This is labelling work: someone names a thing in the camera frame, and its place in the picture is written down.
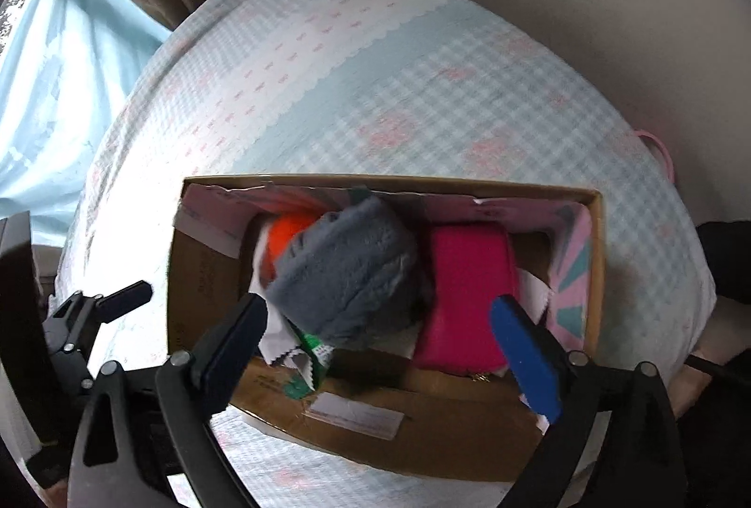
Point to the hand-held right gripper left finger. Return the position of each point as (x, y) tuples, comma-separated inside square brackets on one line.
[(234, 338)]

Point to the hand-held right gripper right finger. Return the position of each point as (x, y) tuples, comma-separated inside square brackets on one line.
[(528, 361)]

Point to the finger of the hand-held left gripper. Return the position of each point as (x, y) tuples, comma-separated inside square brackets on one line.
[(23, 279)]

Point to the small white cloth scrap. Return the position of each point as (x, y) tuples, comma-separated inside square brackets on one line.
[(276, 343)]

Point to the white cloth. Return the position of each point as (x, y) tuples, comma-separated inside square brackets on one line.
[(537, 294)]

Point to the green snack packet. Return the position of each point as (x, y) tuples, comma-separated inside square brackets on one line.
[(314, 355)]

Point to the magenta cloth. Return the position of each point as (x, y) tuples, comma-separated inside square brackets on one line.
[(466, 285)]

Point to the orange pompom toy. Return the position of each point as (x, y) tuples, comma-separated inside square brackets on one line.
[(281, 244)]

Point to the grey plush sock roll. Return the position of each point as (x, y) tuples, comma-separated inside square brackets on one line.
[(346, 285)]

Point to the cardboard box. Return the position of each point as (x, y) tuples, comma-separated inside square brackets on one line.
[(381, 414)]

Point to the person's bare leg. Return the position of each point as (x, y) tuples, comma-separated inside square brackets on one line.
[(721, 329)]

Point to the light blue hanging cloth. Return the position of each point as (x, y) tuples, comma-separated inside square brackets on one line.
[(58, 73)]

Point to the person's black clothing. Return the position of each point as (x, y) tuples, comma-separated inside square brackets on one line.
[(724, 255)]

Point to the checked bed sheet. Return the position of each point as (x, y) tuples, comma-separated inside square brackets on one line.
[(381, 73)]

